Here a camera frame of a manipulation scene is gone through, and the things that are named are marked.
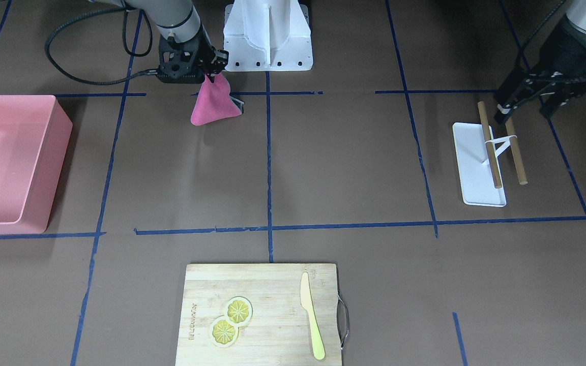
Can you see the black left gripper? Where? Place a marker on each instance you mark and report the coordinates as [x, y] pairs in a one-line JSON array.
[[563, 55]]

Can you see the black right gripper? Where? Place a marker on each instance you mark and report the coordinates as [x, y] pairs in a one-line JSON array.
[[205, 49]]

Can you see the pink microfiber cloth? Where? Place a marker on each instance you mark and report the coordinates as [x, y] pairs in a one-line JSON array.
[[215, 103]]

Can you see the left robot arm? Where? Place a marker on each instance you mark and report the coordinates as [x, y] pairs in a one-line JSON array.
[[576, 13]]

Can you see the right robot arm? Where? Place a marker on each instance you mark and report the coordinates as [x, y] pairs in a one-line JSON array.
[[178, 19]]

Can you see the white towel rack stand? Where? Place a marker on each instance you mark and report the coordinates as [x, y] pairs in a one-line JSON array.
[[478, 153]]

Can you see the pink plastic bin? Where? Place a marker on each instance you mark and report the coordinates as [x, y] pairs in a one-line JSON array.
[[34, 136]]

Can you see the lemon slice upper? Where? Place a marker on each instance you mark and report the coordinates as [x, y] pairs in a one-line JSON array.
[[239, 311]]

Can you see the yellow plastic knife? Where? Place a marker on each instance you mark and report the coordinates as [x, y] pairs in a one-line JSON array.
[[317, 344]]

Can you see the wooden cutting board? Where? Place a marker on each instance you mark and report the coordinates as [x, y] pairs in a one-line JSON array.
[[278, 333]]

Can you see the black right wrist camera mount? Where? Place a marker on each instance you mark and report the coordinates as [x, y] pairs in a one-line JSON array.
[[180, 62]]

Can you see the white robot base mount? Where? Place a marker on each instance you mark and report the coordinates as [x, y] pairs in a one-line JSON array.
[[269, 36]]

